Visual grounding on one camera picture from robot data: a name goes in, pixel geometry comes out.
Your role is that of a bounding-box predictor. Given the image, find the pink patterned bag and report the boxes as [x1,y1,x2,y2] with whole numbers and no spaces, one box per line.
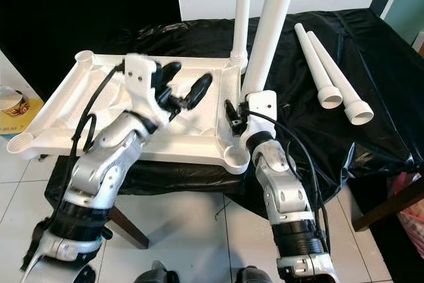
[394,172,424,260]

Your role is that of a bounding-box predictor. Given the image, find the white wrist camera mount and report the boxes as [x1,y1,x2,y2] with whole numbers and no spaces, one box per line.
[125,53,163,115]
[242,91,278,148]

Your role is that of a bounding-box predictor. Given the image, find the grey robot right leg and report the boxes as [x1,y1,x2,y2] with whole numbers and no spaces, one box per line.
[231,266,274,283]

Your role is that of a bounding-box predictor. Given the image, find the small black wire piece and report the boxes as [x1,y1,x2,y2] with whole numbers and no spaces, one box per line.
[213,200,229,221]

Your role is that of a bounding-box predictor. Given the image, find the yellow cardboard box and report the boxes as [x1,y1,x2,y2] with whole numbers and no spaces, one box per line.
[0,94,44,139]

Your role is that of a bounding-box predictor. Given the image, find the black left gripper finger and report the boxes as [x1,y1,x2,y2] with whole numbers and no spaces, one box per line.
[184,73,214,113]
[159,62,184,91]

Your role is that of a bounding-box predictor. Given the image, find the black shiny table cloth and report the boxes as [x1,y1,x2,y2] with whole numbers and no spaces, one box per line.
[43,10,424,221]

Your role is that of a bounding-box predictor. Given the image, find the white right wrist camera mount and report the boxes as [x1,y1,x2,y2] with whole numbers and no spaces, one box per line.
[242,91,278,148]

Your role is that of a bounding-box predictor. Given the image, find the black door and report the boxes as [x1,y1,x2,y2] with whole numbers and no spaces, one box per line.
[0,0,181,105]

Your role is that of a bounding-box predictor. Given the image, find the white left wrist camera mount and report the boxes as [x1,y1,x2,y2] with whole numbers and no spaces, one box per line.
[125,53,163,115]

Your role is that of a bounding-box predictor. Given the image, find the white plastic table leg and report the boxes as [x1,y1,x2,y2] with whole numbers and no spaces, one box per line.
[229,0,254,72]
[305,30,375,126]
[240,0,303,98]
[294,23,344,109]

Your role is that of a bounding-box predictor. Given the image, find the white plastic children table top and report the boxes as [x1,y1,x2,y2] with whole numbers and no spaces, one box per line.
[7,50,251,175]

